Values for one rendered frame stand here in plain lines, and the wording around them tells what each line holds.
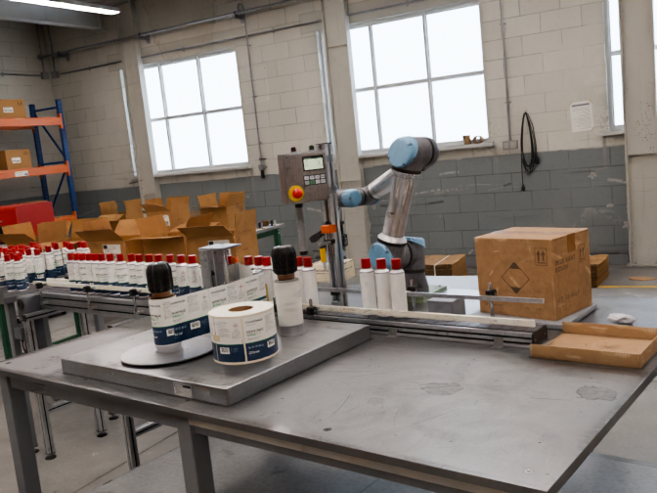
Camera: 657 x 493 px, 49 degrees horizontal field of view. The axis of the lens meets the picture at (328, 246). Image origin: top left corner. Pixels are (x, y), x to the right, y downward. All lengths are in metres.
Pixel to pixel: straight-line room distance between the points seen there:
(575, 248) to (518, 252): 0.19
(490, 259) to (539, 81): 5.46
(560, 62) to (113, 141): 6.28
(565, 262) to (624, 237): 5.38
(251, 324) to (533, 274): 0.94
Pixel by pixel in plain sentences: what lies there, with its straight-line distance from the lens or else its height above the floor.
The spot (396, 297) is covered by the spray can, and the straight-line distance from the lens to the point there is 2.46.
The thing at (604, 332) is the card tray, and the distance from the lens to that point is 2.35.
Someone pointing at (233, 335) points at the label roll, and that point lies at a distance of 2.14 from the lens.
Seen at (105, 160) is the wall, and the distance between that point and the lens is 11.11.
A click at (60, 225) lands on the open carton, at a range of 5.65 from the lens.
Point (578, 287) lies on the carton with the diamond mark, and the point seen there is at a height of 0.93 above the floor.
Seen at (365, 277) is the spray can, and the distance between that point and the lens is 2.52.
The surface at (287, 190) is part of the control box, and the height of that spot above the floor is 1.34.
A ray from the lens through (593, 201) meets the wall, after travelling 7.84.
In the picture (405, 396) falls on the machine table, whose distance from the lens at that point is 1.91.
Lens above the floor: 1.49
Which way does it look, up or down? 8 degrees down
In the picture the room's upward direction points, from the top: 6 degrees counter-clockwise
